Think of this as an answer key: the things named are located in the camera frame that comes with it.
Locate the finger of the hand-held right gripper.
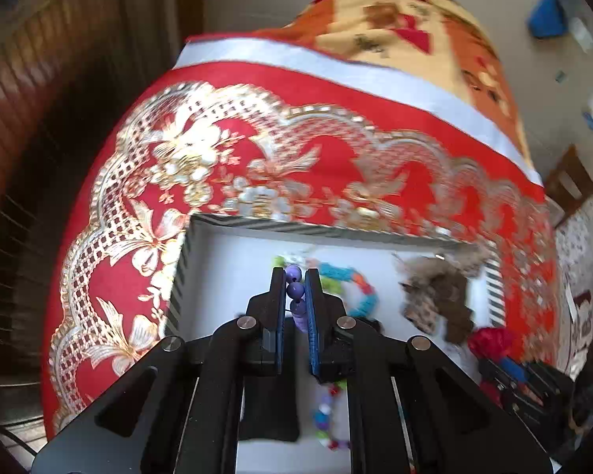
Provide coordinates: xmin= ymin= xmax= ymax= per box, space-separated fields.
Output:
xmin=498 ymin=357 xmax=532 ymax=383
xmin=478 ymin=358 xmax=512 ymax=408

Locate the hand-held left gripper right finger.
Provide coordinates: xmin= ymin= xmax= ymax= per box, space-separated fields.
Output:
xmin=304 ymin=267 xmax=559 ymax=474

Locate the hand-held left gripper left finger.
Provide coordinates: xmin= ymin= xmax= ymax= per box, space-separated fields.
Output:
xmin=31 ymin=267 xmax=287 ymax=474

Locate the red cloth scrunchie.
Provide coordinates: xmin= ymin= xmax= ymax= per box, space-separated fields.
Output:
xmin=467 ymin=327 xmax=518 ymax=406

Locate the purple bead necklace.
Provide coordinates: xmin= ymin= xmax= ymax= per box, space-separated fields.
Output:
xmin=284 ymin=264 xmax=354 ymax=451

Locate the colourful flower bead necklace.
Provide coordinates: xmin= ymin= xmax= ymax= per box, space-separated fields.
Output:
xmin=272 ymin=254 xmax=381 ymax=318

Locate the striped cardboard box tray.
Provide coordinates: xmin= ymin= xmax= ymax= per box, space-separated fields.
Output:
xmin=161 ymin=213 xmax=506 ymax=474

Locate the black cloth pouch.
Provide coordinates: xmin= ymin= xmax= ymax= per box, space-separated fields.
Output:
xmin=238 ymin=372 xmax=301 ymax=444

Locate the leopard print bow hair clip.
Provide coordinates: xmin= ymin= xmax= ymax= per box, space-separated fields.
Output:
xmin=393 ymin=249 xmax=492 ymax=345

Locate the floral white cloth cover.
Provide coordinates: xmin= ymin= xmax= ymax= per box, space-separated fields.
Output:
xmin=553 ymin=196 xmax=593 ymax=381

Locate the red floral tablecloth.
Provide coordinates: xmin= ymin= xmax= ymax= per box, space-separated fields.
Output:
xmin=42 ymin=62 xmax=569 ymax=440

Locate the wooden chair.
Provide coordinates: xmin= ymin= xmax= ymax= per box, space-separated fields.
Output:
xmin=544 ymin=144 xmax=593 ymax=230

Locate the white cloth strip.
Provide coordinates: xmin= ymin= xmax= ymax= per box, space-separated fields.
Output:
xmin=175 ymin=34 xmax=544 ymax=186

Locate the wooden panelled door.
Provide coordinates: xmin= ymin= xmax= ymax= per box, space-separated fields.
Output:
xmin=0 ymin=0 xmax=181 ymax=386

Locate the orange printed blanket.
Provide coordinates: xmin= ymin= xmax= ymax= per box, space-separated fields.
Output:
xmin=257 ymin=0 xmax=534 ymax=171

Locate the blue hanging cloth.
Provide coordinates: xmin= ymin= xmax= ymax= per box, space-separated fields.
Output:
xmin=528 ymin=0 xmax=569 ymax=40

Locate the white wall switch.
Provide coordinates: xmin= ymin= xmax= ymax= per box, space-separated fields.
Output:
xmin=568 ymin=17 xmax=593 ymax=53

